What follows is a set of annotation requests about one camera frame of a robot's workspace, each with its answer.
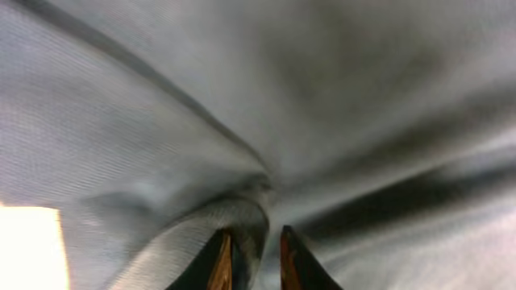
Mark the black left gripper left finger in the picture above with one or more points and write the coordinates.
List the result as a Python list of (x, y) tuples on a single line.
[(211, 269)]

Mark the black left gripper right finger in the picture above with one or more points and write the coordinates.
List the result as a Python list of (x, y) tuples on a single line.
[(300, 270)]

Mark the blue polo shirt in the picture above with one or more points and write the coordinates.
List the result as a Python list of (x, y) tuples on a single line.
[(382, 131)]

